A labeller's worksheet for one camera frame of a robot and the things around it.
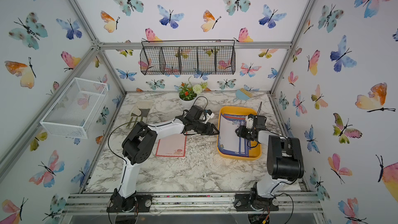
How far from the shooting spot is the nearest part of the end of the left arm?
0.79 metres

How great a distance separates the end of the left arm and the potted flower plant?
0.22 m

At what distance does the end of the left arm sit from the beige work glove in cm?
42

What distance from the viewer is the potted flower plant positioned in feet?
3.32

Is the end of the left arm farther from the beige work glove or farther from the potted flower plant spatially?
the beige work glove

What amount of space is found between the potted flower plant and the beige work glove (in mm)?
266

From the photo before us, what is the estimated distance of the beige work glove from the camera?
41.4 inches
